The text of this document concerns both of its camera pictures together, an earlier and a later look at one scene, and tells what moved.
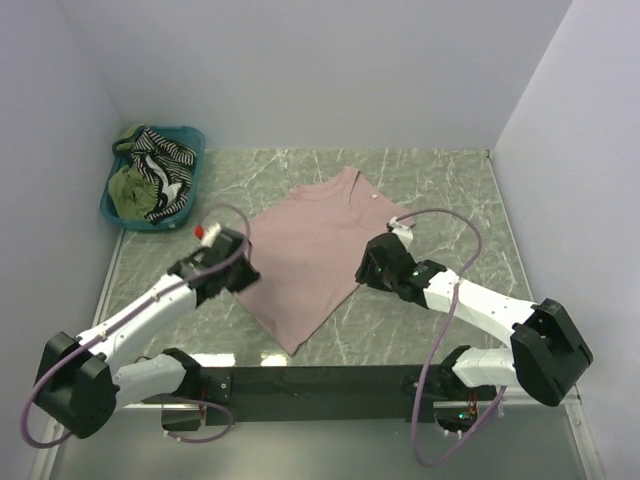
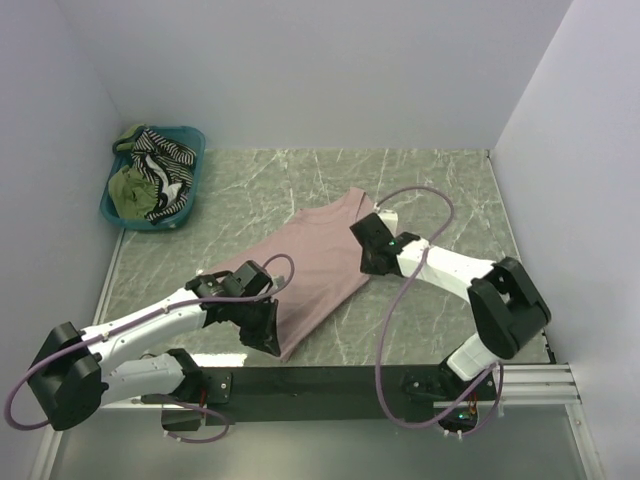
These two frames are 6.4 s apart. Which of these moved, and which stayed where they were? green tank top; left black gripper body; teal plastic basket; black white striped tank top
Moved: left black gripper body
Stayed: black white striped tank top; green tank top; teal plastic basket
